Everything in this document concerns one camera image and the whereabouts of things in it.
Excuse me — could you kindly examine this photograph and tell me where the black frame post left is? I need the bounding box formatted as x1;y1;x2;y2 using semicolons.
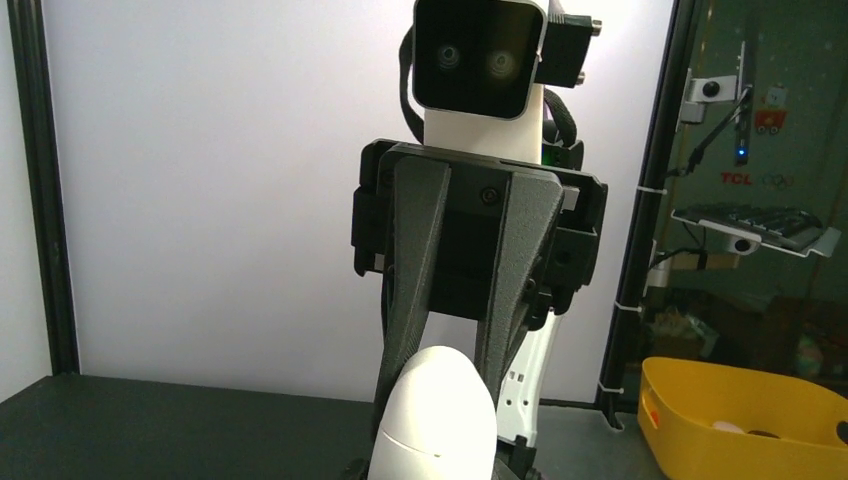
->
5;0;80;375

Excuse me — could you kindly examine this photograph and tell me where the white oval capsule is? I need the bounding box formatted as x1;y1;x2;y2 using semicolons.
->
367;345;497;480

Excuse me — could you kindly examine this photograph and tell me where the black frame post right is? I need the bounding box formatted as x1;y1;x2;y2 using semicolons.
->
594;1;703;431

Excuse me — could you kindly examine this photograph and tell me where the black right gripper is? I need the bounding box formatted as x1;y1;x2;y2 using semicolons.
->
351;139;608;430

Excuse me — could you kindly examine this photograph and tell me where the black frame post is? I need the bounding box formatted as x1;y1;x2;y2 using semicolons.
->
5;0;80;375
594;1;703;431

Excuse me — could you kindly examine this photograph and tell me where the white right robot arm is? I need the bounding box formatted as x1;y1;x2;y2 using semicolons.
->
344;88;608;479

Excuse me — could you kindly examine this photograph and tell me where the yellow plastic bin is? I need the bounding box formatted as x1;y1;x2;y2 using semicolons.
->
637;357;847;479

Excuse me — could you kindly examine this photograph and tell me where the keyboard on tray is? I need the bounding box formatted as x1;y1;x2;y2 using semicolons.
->
671;203;842;258

